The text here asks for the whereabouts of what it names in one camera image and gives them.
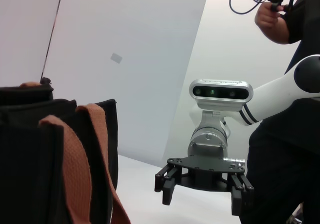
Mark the operator in black clothes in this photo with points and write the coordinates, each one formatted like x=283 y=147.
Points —
x=287 y=159

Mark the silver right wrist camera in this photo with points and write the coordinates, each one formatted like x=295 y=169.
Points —
x=220 y=92

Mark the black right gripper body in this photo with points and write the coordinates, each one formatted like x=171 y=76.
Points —
x=207 y=174

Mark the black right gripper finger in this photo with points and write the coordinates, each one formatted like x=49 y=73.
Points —
x=167 y=189
x=237 y=199

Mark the operator hand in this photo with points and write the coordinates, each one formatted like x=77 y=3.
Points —
x=266 y=17

